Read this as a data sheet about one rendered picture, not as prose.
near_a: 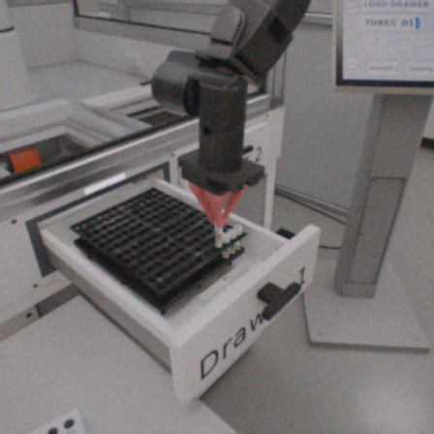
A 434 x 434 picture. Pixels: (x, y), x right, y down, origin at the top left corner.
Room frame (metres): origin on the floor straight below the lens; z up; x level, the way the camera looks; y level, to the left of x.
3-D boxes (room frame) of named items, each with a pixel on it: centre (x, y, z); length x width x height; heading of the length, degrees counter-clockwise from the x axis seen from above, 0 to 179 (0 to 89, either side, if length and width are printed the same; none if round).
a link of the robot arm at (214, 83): (0.47, 0.00, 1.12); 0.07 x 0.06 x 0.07; 48
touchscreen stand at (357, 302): (1.24, -0.61, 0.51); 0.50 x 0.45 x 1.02; 176
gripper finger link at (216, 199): (0.47, 0.00, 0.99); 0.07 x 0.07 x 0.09; 48
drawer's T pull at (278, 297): (0.36, -0.07, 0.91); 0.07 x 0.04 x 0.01; 138
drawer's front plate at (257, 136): (0.83, -0.03, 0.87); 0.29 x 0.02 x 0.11; 138
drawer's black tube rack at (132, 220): (0.51, 0.09, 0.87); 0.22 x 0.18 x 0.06; 48
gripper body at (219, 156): (0.47, -0.01, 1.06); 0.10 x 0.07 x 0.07; 48
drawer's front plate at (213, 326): (0.38, -0.05, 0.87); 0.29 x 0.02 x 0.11; 138
